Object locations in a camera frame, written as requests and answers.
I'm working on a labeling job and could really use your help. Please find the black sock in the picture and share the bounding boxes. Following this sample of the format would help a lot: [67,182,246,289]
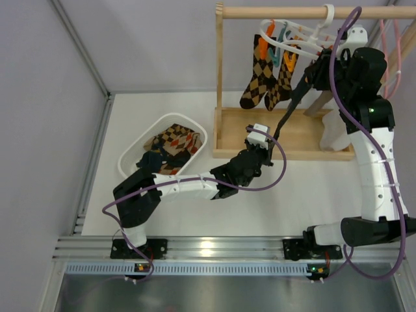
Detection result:
[274,62,319,140]

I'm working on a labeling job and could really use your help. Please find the white clip sock hanger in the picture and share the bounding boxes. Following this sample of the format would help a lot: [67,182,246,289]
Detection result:
[259,4,335,72]

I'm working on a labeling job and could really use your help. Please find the teal patterned sock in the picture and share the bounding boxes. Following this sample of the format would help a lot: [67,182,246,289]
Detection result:
[136,151,171,175]

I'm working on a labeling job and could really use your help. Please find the tan brown sock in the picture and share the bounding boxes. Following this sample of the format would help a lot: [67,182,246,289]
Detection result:
[303,90,333,118]

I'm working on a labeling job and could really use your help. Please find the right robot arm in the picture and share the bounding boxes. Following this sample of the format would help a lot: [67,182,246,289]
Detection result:
[306,47,415,249]

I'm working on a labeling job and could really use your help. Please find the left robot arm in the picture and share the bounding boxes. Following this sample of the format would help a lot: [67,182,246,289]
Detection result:
[113,142,273,250]

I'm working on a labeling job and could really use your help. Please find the pink clothes hanger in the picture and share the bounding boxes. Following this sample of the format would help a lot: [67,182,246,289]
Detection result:
[380,19,402,99]

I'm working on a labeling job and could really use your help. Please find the argyle socks in basket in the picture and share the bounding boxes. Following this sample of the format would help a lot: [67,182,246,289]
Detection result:
[143,123,202,176]

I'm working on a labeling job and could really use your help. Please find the brown argyle sock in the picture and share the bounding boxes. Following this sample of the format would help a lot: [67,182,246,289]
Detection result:
[265,51,298,111]
[239,34,275,109]

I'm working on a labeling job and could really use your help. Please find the wooden clothes rack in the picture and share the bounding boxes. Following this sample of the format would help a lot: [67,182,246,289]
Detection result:
[213,1,416,162]

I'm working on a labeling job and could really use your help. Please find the brown argyle sock left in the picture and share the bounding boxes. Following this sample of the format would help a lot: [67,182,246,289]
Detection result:
[239,34,275,109]

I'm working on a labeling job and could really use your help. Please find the white cloth garment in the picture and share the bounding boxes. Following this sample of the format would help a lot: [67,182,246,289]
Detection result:
[319,110,351,151]

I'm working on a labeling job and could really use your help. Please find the white plastic laundry basket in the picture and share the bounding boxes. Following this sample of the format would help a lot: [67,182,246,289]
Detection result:
[118,113,207,179]

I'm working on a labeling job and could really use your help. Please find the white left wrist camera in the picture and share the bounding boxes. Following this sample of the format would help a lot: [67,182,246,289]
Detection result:
[246,123,270,150]

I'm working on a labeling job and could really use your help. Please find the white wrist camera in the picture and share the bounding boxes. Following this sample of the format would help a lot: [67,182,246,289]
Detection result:
[337,25,368,57]
[246,123,270,150]

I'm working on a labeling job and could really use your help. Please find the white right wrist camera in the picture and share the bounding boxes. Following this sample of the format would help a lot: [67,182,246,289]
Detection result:
[337,25,368,57]

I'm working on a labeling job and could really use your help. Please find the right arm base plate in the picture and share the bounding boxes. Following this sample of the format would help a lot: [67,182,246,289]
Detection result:
[282,239,343,261]

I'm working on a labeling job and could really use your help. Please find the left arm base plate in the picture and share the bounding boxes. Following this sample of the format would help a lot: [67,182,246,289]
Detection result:
[110,239,168,260]

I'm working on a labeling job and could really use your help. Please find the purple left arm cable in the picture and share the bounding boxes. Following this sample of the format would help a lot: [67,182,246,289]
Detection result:
[102,126,287,283]

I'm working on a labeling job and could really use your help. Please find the aluminium mounting rail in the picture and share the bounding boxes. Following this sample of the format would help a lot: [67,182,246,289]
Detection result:
[51,235,407,277]

